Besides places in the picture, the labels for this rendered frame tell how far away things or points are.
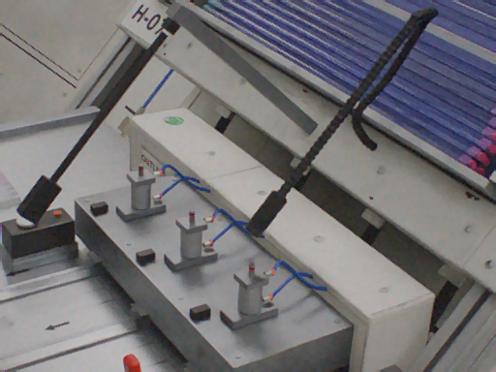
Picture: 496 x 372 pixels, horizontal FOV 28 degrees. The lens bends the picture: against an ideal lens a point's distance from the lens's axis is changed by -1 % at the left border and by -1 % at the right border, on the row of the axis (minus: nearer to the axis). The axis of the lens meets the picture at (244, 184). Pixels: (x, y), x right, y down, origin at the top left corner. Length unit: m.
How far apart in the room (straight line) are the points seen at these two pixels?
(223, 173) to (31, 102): 1.21
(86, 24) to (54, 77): 0.14
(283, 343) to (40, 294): 0.29
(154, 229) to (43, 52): 1.25
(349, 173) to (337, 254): 0.10
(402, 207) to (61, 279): 0.37
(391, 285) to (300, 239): 0.11
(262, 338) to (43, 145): 0.57
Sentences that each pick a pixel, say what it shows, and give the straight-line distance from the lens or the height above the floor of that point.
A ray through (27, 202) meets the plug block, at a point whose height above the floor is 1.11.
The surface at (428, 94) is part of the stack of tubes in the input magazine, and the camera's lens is 1.03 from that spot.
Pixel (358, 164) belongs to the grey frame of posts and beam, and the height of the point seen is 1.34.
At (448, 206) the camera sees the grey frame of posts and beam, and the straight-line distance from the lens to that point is 0.99.
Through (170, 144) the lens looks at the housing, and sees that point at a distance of 1.22.
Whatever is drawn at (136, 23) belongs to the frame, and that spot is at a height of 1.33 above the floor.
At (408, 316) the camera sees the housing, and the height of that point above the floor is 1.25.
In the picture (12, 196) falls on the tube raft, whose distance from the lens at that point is 1.26.
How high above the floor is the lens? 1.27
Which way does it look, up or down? 1 degrees down
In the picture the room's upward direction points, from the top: 37 degrees clockwise
